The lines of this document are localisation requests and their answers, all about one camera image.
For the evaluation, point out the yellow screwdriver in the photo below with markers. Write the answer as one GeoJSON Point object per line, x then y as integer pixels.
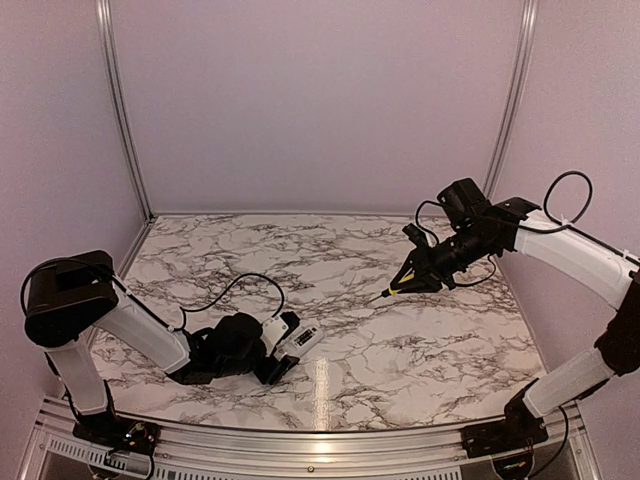
{"type": "Point", "coordinates": [391, 290]}

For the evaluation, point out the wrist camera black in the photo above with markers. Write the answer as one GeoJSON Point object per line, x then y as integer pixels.
{"type": "Point", "coordinates": [286, 323]}
{"type": "Point", "coordinates": [416, 236]}

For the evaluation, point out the left aluminium frame post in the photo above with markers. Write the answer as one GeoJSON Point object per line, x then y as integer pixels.
{"type": "Point", "coordinates": [109, 49]}

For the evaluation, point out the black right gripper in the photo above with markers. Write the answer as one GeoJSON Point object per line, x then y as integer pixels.
{"type": "Point", "coordinates": [428, 277]}

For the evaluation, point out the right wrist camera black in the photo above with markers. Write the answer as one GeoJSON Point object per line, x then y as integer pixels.
{"type": "Point", "coordinates": [416, 236]}

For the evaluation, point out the white remote control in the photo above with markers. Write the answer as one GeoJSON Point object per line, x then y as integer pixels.
{"type": "Point", "coordinates": [301, 341]}

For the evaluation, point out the aluminium frame post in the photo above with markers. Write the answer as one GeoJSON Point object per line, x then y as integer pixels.
{"type": "Point", "coordinates": [109, 49]}
{"type": "Point", "coordinates": [516, 87]}

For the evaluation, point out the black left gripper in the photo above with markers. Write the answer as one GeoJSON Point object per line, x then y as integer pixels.
{"type": "Point", "coordinates": [277, 369]}

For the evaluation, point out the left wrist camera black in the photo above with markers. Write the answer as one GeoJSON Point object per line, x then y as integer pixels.
{"type": "Point", "coordinates": [286, 323]}

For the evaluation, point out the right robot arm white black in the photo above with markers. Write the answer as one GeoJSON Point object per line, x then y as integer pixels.
{"type": "Point", "coordinates": [482, 229]}

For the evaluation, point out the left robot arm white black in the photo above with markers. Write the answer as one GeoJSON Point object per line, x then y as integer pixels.
{"type": "Point", "coordinates": [62, 298]}

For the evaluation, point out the front aluminium rail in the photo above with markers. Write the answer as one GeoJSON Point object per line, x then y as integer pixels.
{"type": "Point", "coordinates": [185, 451]}

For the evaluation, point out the right aluminium frame post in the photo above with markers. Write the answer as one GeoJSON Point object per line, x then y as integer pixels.
{"type": "Point", "coordinates": [516, 87]}

